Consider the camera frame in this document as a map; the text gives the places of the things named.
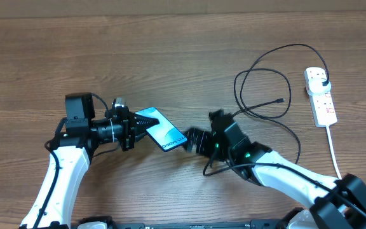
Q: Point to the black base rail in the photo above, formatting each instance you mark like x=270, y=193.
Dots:
x=108, y=222

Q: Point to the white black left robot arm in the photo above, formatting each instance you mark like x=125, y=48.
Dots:
x=72, y=149

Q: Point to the white power strip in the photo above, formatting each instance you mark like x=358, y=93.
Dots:
x=322, y=106

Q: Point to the Galaxy S24 smartphone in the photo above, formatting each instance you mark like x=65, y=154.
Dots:
x=164, y=134

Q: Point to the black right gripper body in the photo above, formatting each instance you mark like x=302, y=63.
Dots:
x=222, y=149

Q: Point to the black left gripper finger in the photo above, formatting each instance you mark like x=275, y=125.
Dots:
x=140, y=136
x=142, y=123

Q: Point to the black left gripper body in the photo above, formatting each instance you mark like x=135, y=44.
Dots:
x=127, y=140

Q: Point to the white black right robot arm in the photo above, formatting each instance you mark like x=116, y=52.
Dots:
x=331, y=202

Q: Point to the white charger plug adapter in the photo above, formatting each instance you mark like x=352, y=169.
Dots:
x=317, y=86

